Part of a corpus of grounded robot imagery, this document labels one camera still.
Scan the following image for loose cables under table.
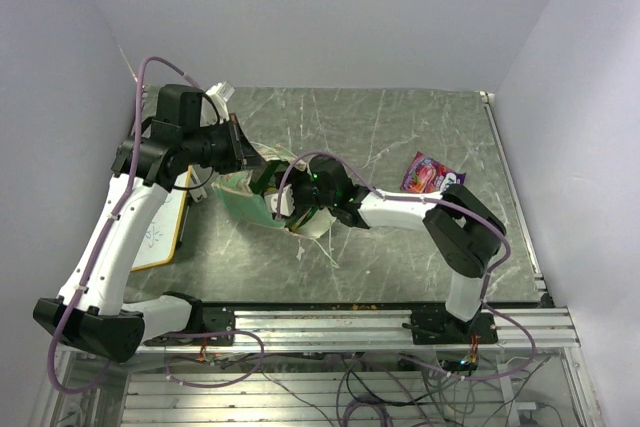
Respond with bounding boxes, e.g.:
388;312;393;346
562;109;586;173
164;341;546;427

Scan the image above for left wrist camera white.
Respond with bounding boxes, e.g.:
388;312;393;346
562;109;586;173
206;81;235;119

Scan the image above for small whiteboard yellow frame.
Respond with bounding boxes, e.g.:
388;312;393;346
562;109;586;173
132;189;188;271

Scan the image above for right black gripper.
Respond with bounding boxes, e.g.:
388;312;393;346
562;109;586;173
273;167;336;218

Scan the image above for purple cable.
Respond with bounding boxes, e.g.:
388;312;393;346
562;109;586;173
272;150;539;382
47;56;266;394

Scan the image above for yellow green snack packet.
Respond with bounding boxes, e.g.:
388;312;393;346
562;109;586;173
286;207;318;232

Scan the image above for green paper bag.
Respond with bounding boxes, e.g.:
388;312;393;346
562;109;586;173
211;142;335;240

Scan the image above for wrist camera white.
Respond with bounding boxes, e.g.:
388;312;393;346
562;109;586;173
206;81;235;119
263;185;295;217

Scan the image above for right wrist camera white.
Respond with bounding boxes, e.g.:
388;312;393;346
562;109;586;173
263;185;295;217

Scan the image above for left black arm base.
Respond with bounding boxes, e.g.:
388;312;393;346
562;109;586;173
143;306;236;347

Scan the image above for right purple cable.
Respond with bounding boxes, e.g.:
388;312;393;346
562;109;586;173
272;150;539;382

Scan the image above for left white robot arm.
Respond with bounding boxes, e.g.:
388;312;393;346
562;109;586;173
33;84;264;363

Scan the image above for aluminium rail frame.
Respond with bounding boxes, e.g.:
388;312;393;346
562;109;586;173
54;306;581;353

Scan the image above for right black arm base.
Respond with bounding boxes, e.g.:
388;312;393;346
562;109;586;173
402;303;498;345

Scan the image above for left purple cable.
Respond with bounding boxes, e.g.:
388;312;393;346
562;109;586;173
47;56;266;394

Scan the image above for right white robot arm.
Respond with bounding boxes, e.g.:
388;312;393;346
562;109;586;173
276;152;510;343

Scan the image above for purple candy packet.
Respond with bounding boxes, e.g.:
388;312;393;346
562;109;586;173
400;151;466;193

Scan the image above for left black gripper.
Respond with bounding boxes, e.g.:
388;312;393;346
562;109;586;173
184;113;269;175

